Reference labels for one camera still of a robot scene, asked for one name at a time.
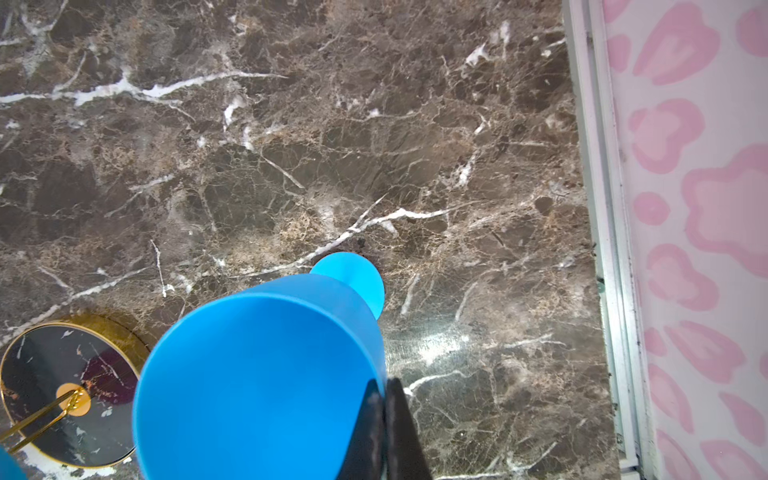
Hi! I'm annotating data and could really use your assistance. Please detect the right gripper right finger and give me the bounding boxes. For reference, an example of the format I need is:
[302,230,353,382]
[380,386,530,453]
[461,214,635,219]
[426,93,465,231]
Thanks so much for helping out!
[384,378,432,480]

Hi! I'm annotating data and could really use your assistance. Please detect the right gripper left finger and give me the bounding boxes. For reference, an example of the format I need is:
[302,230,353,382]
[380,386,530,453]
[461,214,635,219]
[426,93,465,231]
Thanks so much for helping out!
[337,380,386,480]

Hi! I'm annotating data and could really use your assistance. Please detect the blue wine glass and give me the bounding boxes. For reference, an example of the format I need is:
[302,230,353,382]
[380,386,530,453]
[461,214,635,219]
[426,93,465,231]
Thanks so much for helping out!
[0,447,27,480]
[132,252,387,479]

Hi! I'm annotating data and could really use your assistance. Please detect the gold wire glass rack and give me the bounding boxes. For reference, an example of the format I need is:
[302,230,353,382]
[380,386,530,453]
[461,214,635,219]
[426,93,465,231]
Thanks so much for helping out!
[1,313,150,469]

